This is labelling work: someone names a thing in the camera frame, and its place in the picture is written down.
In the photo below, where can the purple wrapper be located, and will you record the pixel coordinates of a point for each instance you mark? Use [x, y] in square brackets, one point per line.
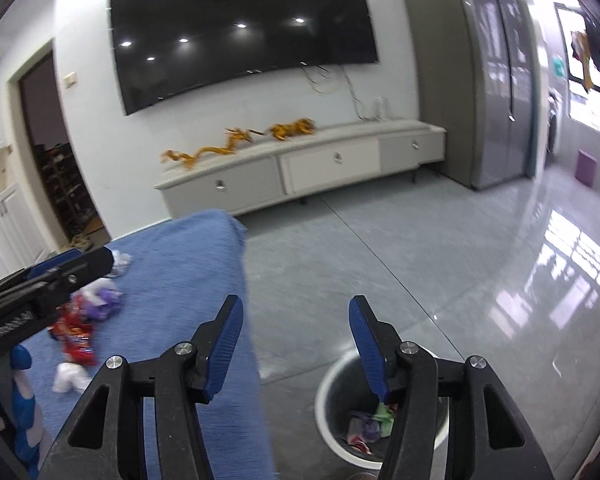
[101, 300]
[365, 426]

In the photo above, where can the green wrapper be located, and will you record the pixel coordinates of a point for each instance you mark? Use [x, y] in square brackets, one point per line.
[382, 414]

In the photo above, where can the grey refrigerator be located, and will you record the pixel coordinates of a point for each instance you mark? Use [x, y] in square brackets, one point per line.
[505, 85]

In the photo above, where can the wall light switch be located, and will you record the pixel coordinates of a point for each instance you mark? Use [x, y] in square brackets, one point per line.
[70, 80]

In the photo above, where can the wooden shoe rack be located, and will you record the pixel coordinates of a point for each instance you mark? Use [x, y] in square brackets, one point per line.
[62, 185]

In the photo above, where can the black wall television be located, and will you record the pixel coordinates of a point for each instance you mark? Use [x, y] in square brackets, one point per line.
[240, 35]

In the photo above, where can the black framed window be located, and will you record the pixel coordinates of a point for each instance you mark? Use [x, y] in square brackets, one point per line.
[590, 110]

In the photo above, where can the white and grey TV cabinet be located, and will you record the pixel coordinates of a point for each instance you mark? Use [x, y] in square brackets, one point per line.
[330, 160]

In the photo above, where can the golden tiger figurine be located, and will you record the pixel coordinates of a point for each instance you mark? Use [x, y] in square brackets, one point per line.
[292, 129]

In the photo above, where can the person's left hand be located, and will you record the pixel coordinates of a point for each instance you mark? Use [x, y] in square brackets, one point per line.
[25, 395]

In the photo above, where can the red and white wrapper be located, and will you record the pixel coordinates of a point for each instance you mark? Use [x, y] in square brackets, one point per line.
[360, 445]

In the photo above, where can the teal wall sign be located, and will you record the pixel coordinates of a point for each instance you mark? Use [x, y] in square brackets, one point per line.
[558, 67]

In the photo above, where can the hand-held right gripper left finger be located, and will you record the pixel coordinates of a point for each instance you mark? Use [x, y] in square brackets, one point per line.
[225, 350]

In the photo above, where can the white floor cupboard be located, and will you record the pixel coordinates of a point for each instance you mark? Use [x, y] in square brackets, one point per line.
[10, 230]

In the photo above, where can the golden dragon figurine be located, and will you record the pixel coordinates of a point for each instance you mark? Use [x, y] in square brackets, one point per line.
[210, 151]

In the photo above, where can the red snack wrapper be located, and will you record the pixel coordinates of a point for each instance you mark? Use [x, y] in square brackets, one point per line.
[80, 352]
[72, 321]

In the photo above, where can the dark hanging garment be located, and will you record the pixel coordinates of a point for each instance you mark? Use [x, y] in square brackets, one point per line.
[577, 44]

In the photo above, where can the washing machine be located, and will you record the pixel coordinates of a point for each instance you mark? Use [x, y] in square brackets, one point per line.
[555, 122]

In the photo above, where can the yellow hanging garment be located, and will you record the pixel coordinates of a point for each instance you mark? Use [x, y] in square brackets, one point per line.
[588, 75]

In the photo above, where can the white round waste bin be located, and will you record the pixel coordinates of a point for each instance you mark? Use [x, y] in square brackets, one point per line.
[325, 410]

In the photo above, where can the purple stool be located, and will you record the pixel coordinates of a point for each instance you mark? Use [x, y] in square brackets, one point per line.
[586, 166]

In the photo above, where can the blue fluffy blanket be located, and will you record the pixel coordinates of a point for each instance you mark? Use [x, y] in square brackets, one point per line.
[180, 270]

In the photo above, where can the white tissue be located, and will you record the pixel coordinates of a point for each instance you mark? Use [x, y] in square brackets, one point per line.
[70, 377]

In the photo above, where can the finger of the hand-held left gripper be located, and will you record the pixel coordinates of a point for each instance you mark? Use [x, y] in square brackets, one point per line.
[80, 270]
[55, 264]

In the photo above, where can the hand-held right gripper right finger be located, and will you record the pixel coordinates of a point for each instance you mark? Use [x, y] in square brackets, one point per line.
[367, 345]

